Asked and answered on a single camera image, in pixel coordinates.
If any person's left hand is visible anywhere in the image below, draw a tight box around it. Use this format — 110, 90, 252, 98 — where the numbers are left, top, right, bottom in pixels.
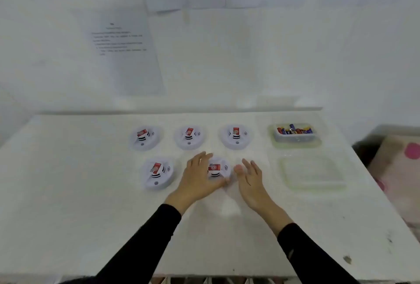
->
169, 151, 229, 205

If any person's right hand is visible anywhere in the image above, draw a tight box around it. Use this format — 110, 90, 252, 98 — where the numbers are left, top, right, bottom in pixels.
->
233, 158, 276, 210

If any white round smoke detector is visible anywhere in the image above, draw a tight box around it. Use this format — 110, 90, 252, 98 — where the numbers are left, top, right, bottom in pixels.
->
174, 125, 208, 151
219, 124, 254, 150
128, 125, 162, 151
206, 157, 234, 188
141, 158, 175, 192

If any person's right forearm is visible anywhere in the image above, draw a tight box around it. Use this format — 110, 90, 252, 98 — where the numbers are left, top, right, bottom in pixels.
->
251, 195, 360, 284

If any person's left forearm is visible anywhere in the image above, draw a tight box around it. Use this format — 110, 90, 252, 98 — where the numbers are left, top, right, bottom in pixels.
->
95, 193, 197, 284

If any clear plastic container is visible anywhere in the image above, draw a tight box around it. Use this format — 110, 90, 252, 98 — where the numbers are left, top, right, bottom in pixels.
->
279, 155, 347, 193
257, 113, 324, 149

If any white paper with text lines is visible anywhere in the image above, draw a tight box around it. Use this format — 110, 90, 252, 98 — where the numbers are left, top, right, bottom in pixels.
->
81, 8, 166, 96

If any pink dotted pillow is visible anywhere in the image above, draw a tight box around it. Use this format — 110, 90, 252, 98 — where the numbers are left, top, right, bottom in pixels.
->
367, 134, 420, 242

